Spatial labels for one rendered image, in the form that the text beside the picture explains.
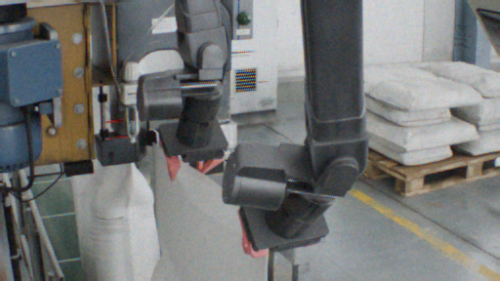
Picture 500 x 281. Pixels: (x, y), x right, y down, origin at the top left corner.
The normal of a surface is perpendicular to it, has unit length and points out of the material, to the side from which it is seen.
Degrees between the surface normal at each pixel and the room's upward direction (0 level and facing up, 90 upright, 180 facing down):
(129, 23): 90
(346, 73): 116
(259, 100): 90
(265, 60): 90
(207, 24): 89
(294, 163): 30
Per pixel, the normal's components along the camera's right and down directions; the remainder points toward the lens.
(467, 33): -0.91, 0.11
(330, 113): 0.01, 0.51
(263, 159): 0.22, -0.72
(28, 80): 0.76, 0.19
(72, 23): 0.42, 0.26
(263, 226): 0.30, -0.48
